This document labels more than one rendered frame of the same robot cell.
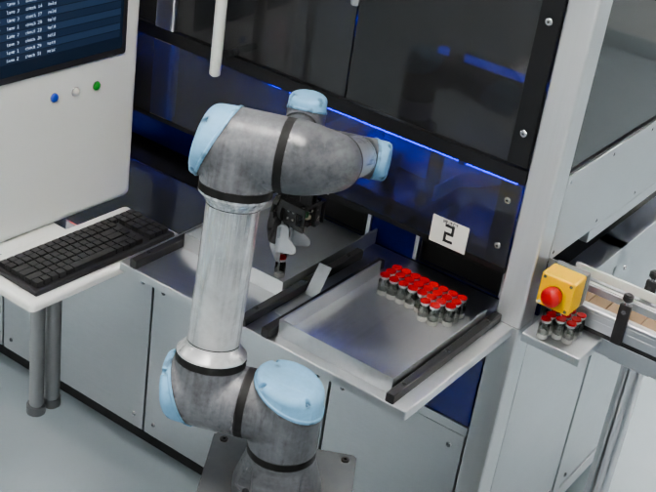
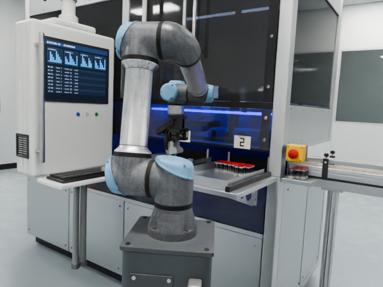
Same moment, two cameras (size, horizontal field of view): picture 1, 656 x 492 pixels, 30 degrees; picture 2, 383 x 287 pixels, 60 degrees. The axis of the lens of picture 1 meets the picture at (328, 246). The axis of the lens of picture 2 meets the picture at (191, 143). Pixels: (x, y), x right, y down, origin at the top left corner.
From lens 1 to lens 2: 117 cm
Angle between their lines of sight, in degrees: 22
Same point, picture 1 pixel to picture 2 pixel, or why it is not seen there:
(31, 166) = (68, 141)
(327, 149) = (182, 29)
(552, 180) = (284, 102)
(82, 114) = (90, 124)
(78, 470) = not seen: outside the picture
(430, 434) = (246, 242)
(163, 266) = not seen: hidden behind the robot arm
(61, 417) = (89, 277)
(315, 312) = not seen: hidden behind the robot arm
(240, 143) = (139, 28)
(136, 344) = (118, 235)
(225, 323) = (138, 128)
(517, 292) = (276, 159)
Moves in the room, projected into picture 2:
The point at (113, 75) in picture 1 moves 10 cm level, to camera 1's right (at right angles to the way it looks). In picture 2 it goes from (104, 112) to (121, 113)
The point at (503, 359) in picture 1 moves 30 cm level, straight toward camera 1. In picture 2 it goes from (274, 193) to (276, 214)
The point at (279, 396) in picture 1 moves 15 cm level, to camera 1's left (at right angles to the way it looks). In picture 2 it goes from (168, 161) to (116, 159)
